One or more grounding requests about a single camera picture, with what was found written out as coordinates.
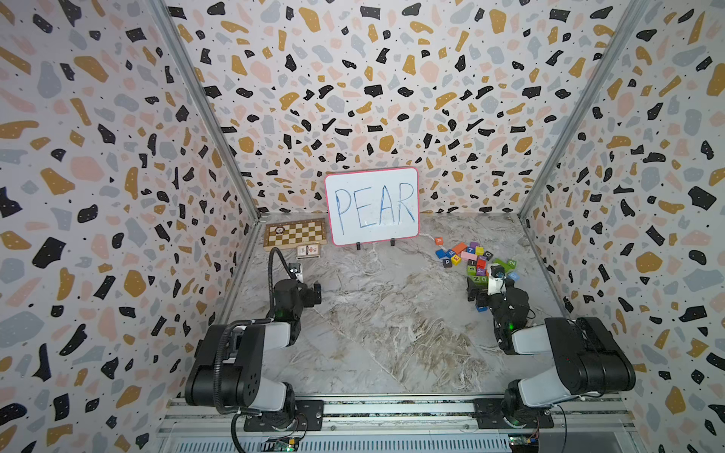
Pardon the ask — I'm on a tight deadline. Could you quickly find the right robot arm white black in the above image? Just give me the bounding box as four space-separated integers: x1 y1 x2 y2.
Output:
466 277 636 424

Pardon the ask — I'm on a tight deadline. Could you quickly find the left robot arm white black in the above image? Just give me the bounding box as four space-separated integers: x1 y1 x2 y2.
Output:
184 279 322 418

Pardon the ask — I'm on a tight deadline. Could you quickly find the green block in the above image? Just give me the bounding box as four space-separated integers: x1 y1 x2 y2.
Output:
493 259 517 273

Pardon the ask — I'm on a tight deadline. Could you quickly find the playing card box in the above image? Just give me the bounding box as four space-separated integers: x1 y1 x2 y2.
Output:
296 243 321 260

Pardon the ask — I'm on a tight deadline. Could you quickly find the wooden chessboard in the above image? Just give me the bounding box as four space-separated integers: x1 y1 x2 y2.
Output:
264 218 328 251

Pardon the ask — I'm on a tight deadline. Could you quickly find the orange block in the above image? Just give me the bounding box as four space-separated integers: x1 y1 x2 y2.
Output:
451 243 467 255

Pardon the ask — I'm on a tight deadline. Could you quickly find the whiteboard with pink frame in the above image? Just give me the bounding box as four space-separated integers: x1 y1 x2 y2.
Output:
324 167 420 247

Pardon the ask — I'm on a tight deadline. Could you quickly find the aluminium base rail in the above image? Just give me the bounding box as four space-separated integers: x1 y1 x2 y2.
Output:
157 394 646 452

